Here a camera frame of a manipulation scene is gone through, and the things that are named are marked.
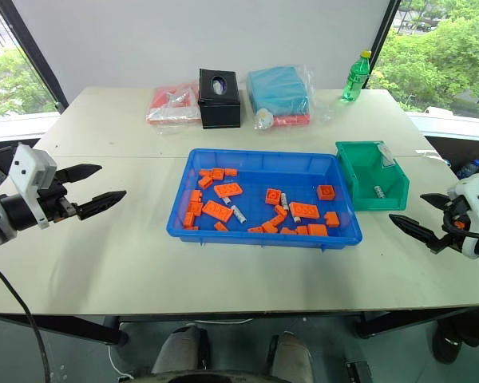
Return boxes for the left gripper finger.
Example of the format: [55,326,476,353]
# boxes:
[57,163,104,185]
[76,190,128,221]

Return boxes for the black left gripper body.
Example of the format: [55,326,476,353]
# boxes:
[34,169,81,224]

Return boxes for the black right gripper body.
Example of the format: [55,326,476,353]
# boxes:
[441,195,475,251]

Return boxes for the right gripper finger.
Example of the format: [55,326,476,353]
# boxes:
[419,192,450,210]
[388,213,445,253]

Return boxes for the black tissue box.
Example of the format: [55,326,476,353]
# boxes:
[197,68,242,130]

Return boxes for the clear blue-capped water bottle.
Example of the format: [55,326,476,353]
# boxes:
[456,159,479,180]

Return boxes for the white label on bin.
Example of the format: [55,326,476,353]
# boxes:
[378,144,397,167]

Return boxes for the green plastic bin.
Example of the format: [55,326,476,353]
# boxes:
[335,140,411,212]

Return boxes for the red cloth in plastic bag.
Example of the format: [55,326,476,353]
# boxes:
[144,78,203,128]

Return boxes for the black caster wheel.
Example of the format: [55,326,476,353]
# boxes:
[431,318,463,365]

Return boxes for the green plastic bottle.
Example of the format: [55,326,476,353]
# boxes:
[340,49,374,102]

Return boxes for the blue plastic tray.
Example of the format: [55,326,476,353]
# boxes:
[165,148,364,251]

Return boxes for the dark rounded grey shape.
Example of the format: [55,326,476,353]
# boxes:
[267,330,313,381]
[150,323,209,377]

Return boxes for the white crumpled wrapper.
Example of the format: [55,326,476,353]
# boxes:
[253,108,275,130]

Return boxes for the teal cloth in plastic bag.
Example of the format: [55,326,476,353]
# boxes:
[245,65,317,129]

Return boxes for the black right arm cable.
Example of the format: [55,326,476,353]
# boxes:
[441,221,479,241]

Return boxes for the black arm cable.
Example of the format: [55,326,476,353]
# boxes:
[441,221,479,241]
[0,258,52,383]

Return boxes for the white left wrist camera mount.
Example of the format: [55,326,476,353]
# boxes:
[9,144,58,231]

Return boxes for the black table leg frame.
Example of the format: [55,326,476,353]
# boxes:
[350,306,479,341]
[0,312,129,349]

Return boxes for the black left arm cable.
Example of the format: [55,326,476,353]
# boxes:
[0,258,52,383]

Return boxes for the black window frame bar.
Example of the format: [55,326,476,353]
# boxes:
[0,0,69,113]
[367,0,402,89]

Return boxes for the white floor cable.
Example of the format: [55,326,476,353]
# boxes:
[106,345,133,381]

